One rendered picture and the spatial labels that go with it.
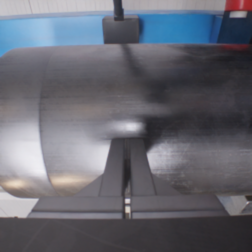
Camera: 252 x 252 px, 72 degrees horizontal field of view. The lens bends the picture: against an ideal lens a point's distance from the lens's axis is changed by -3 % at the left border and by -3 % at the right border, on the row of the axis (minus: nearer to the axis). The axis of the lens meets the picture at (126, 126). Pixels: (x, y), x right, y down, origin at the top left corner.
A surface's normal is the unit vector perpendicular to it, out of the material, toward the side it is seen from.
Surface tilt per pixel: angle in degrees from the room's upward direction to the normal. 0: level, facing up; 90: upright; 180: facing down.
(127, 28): 90
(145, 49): 90
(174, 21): 90
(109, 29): 90
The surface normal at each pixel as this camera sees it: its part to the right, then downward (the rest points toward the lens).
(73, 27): 0.00, 0.61
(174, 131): 0.00, 0.10
